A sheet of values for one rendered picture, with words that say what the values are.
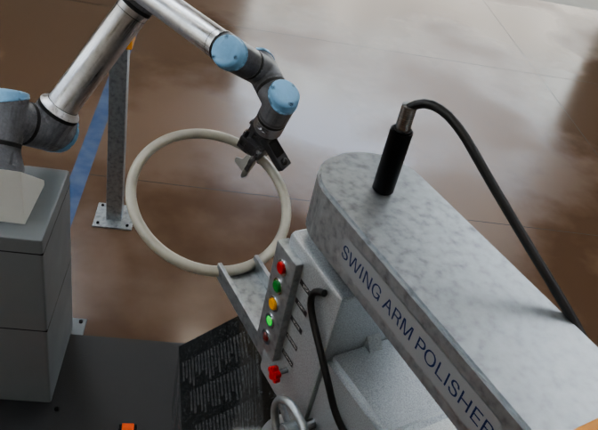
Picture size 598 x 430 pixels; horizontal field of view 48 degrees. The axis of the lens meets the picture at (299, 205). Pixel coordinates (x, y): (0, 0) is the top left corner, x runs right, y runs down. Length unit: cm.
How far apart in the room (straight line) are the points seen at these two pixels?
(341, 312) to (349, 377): 14
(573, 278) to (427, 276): 320
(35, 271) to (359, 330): 134
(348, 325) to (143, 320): 199
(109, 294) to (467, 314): 244
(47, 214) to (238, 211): 166
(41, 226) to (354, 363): 132
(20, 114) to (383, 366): 151
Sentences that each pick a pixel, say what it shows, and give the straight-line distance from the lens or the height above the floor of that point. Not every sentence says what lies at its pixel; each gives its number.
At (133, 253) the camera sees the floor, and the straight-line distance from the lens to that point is 350.
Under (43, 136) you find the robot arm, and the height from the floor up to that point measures 102.
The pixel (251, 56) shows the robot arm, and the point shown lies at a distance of 185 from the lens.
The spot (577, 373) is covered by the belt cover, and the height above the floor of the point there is 167.
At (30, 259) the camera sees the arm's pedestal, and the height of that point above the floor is 76.
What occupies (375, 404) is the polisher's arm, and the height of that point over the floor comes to 137.
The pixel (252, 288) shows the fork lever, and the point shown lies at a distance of 185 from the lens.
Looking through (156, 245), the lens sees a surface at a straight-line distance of 183.
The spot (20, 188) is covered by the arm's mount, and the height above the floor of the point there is 100.
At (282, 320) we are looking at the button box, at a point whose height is 134.
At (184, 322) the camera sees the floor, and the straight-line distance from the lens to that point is 318.
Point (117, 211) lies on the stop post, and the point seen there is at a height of 7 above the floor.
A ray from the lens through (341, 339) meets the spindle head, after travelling 130.
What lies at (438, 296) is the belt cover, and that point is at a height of 167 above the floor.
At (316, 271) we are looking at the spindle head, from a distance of 126.
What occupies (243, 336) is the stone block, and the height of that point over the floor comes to 76.
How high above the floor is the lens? 234
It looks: 36 degrees down
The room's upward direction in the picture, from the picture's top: 13 degrees clockwise
